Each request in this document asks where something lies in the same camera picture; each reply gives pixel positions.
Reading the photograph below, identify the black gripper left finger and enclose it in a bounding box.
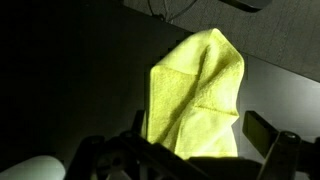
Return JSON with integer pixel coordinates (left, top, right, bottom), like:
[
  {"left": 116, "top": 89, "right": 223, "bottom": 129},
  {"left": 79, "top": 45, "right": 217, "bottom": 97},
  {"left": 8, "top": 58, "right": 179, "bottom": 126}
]
[{"left": 64, "top": 109, "right": 208, "bottom": 180}]

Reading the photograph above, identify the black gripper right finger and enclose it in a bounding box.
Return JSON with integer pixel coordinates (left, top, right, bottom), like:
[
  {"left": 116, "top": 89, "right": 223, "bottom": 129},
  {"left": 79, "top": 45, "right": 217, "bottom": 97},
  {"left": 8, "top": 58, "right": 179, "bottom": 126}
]
[{"left": 242, "top": 110, "right": 320, "bottom": 180}]

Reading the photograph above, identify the yellow microfiber cloth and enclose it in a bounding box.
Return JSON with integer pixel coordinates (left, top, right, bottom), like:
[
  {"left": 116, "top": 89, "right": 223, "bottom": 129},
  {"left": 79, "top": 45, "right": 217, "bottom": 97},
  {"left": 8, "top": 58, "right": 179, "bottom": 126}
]
[{"left": 140, "top": 28, "right": 246, "bottom": 160}]

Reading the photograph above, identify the white cup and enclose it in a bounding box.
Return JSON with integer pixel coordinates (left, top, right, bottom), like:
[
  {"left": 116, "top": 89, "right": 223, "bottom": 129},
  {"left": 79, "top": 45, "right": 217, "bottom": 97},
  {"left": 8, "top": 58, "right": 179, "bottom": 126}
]
[{"left": 0, "top": 154, "right": 67, "bottom": 180}]

